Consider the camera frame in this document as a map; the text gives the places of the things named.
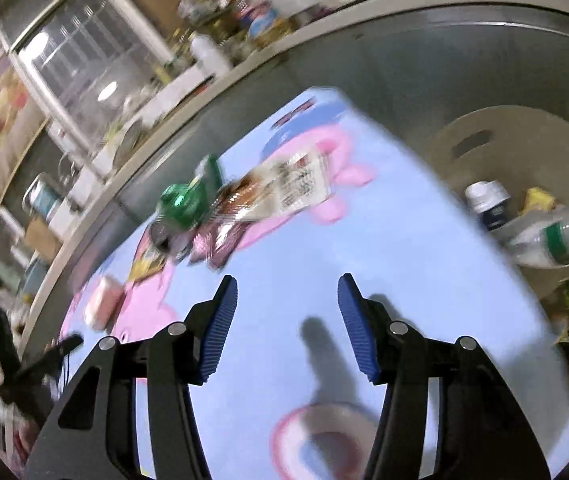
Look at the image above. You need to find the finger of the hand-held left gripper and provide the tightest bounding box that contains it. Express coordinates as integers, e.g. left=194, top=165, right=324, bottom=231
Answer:
left=0, top=334, right=85, bottom=404
left=0, top=305, right=20, bottom=385

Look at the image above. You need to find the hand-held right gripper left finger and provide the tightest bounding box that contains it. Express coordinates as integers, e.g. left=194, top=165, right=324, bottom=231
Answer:
left=24, top=275, right=238, bottom=480

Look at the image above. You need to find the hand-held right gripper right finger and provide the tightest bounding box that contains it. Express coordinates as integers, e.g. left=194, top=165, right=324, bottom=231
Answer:
left=337, top=273, right=551, bottom=480

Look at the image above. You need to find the purple snack wrapper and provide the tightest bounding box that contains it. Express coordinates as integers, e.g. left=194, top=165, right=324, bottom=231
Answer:
left=189, top=220, right=255, bottom=271

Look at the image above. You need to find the pink small cup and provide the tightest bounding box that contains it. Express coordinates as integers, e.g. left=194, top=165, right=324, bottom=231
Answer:
left=84, top=275, right=125, bottom=331

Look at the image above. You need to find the dark round container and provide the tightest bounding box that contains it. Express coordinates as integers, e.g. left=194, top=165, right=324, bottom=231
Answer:
left=149, top=220, right=190, bottom=261

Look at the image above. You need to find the beige round waste bin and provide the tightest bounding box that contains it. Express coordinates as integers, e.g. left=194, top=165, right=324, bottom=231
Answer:
left=424, top=105, right=569, bottom=301

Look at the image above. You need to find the blue pig printed tablecloth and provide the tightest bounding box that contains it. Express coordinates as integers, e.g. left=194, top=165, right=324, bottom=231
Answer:
left=7, top=87, right=569, bottom=480

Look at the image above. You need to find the cardboard box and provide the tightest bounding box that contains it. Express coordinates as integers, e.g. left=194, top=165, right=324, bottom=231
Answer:
left=24, top=217, right=62, bottom=261

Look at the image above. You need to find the white capped dark bottle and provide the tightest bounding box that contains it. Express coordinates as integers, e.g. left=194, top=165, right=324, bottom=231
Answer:
left=464, top=180, right=512, bottom=233

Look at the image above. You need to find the clear bottle green label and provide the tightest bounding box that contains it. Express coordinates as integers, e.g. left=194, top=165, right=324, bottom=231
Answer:
left=494, top=195, right=569, bottom=268

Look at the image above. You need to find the yellow crumpled wrapper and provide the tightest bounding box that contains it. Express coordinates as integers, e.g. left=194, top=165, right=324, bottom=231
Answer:
left=521, top=187, right=557, bottom=216

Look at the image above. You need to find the white plastic jug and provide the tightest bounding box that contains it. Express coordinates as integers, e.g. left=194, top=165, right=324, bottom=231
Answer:
left=189, top=32, right=232, bottom=73

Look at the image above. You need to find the barred kitchen window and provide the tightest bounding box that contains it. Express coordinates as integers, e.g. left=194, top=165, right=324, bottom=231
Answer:
left=9, top=0, right=175, bottom=126

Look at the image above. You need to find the teal container with handle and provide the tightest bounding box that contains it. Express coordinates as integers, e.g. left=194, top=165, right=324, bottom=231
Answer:
left=22, top=172, right=65, bottom=221

